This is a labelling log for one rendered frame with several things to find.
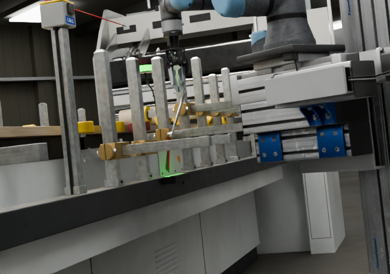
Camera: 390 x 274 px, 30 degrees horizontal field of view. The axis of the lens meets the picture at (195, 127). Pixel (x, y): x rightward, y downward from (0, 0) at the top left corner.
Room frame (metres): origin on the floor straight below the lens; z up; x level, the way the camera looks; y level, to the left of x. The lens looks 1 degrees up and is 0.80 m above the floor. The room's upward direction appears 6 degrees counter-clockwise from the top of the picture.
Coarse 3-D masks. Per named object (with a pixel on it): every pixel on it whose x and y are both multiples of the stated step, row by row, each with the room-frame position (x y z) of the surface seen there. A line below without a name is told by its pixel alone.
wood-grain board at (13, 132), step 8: (0, 128) 1.91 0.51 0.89; (8, 128) 1.95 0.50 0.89; (16, 128) 1.99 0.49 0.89; (24, 128) 2.03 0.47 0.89; (32, 128) 2.07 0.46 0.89; (40, 128) 2.11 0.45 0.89; (48, 128) 2.16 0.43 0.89; (56, 128) 2.21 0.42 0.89; (96, 128) 2.48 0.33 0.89; (128, 128) 2.75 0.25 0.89; (152, 128) 3.00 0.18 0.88; (0, 136) 1.91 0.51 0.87; (8, 136) 1.95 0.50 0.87; (16, 136) 1.99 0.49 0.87; (24, 136) 2.05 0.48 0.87; (32, 136) 2.12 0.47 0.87; (40, 136) 2.19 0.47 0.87
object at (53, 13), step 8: (56, 0) 1.92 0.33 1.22; (64, 0) 1.93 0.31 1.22; (40, 8) 1.93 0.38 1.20; (48, 8) 1.93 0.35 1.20; (56, 8) 1.92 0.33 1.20; (64, 8) 1.92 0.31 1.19; (48, 16) 1.93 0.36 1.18; (56, 16) 1.92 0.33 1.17; (64, 16) 1.92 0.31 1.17; (72, 16) 1.96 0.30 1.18; (48, 24) 1.93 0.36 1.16; (56, 24) 1.92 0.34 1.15; (64, 24) 1.92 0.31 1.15; (72, 24) 1.96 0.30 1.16
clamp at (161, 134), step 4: (164, 128) 2.66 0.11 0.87; (168, 128) 2.65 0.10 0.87; (176, 128) 2.74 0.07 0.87; (156, 132) 2.65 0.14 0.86; (160, 132) 2.64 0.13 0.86; (164, 132) 2.64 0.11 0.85; (156, 136) 2.65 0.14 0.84; (160, 136) 2.64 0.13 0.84; (164, 136) 2.64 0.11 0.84; (160, 140) 2.64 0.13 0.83; (164, 140) 2.64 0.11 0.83
